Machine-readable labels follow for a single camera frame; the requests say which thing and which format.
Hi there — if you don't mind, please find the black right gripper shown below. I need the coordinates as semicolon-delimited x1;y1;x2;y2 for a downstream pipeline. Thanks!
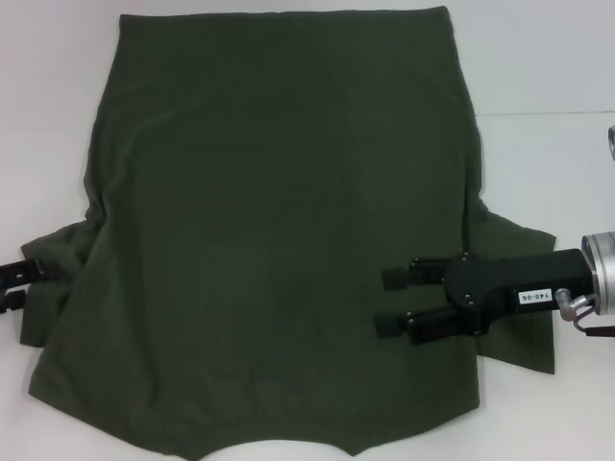
373;252;591;346

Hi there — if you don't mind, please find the dark green shirt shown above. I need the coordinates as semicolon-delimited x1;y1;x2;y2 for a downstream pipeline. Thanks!
18;4;558;432

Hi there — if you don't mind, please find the right gripper cable with connector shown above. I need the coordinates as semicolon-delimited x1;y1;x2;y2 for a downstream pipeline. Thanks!
554;286;615;340

